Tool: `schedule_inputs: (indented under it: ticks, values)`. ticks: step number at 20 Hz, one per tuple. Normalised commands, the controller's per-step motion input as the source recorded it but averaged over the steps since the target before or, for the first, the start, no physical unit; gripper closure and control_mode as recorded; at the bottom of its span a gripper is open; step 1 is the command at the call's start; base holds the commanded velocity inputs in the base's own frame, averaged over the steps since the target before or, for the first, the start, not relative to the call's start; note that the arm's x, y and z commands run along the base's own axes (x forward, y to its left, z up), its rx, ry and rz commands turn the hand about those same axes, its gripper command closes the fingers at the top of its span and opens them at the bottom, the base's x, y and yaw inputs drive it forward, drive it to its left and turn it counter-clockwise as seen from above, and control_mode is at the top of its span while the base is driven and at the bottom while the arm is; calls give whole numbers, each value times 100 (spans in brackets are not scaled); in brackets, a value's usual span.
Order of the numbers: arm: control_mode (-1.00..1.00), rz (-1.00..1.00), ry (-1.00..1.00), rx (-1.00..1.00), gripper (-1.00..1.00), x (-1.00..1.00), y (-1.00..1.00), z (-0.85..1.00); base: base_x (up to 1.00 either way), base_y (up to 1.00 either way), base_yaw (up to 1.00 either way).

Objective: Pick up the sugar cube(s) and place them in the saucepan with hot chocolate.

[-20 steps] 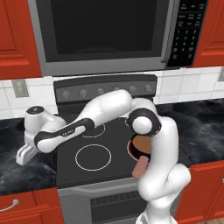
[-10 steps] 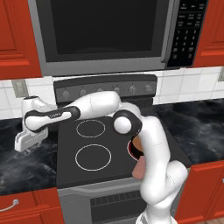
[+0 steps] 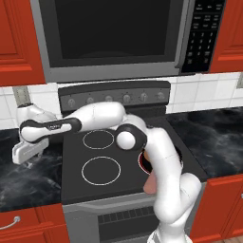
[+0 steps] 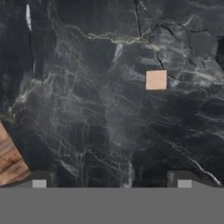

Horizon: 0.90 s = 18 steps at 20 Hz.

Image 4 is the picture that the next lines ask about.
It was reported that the brown wooden board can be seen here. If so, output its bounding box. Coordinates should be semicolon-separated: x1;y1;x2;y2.
0;121;32;187

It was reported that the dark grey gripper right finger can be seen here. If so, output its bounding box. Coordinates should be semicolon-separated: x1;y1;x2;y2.
166;170;223;189

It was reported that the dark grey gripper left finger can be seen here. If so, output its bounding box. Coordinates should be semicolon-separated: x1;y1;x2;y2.
4;170;58;189

